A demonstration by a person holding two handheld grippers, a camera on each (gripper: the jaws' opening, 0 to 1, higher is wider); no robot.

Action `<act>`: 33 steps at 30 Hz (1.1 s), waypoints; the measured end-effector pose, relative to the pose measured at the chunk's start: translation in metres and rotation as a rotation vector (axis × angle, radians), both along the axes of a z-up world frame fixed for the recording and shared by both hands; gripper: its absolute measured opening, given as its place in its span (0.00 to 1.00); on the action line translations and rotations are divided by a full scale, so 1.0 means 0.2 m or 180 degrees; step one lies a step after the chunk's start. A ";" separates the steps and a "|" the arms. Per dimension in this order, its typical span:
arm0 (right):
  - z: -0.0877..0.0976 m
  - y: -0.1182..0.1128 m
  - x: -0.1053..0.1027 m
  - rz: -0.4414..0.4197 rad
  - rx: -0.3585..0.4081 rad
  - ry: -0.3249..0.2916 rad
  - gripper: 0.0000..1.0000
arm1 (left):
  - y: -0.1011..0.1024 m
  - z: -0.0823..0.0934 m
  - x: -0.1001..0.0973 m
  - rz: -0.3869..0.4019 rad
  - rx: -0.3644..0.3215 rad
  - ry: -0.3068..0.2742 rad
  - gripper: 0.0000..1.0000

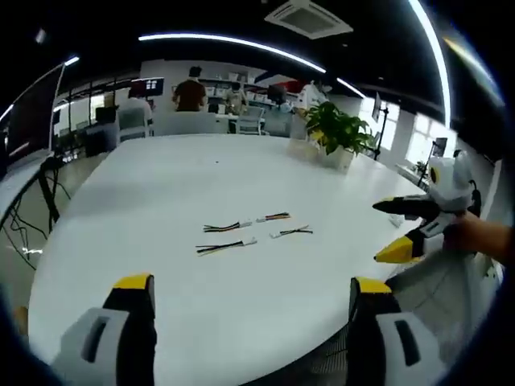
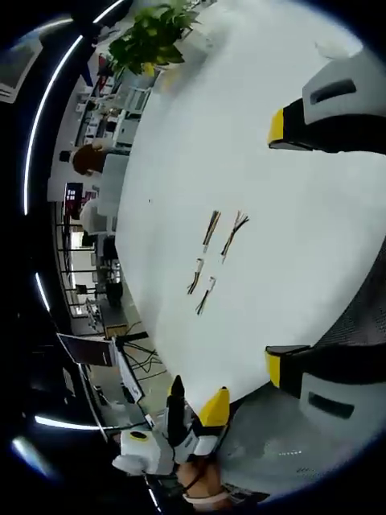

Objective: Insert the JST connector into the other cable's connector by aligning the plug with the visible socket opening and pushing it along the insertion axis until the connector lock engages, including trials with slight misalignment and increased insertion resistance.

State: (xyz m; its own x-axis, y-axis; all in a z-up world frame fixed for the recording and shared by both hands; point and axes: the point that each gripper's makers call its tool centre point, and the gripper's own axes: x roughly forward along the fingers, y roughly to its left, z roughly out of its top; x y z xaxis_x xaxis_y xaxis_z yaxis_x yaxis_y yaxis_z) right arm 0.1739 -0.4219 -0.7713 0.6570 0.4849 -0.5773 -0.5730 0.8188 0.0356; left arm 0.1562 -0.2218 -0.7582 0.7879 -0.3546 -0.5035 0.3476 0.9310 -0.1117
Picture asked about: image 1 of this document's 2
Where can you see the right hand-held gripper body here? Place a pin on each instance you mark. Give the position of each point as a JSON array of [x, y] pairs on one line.
[[452, 185]]

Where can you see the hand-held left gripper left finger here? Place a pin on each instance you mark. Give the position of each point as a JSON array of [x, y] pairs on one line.
[[120, 317]]

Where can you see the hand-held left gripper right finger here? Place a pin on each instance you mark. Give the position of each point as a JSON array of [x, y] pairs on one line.
[[374, 317]]

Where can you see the person's right hand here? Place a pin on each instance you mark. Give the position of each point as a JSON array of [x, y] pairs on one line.
[[479, 237]]

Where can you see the small white plastic part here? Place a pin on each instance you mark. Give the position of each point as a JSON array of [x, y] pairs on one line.
[[395, 219]]

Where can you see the black mesh chair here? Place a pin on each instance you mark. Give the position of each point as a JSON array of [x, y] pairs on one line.
[[334, 354]]

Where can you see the person's grey clothing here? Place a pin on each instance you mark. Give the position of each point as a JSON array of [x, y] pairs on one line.
[[434, 297]]

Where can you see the black tripod stand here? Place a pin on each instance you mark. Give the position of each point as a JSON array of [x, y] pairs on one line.
[[382, 128]]

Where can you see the green potted plant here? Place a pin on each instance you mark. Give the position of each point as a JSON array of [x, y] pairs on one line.
[[338, 124]]

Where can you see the white planter box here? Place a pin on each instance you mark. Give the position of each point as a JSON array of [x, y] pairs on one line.
[[310, 150]]

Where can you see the long ceiling light strip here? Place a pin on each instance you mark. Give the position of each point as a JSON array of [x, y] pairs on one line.
[[241, 43], [436, 52]]

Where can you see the side desk with black legs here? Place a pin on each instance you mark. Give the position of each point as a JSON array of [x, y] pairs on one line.
[[32, 181]]

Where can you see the white mesh office chair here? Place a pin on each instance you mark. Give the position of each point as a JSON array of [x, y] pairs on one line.
[[251, 120]]

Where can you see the grey office chair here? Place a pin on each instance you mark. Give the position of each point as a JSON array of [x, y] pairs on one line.
[[130, 124]]

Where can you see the ceiling air conditioner unit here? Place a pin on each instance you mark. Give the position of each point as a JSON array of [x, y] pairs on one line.
[[307, 18]]

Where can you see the dark computer monitor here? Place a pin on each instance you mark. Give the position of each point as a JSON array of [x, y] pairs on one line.
[[34, 116]]

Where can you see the wall display screen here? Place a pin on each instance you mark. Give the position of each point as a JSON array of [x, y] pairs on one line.
[[153, 86]]

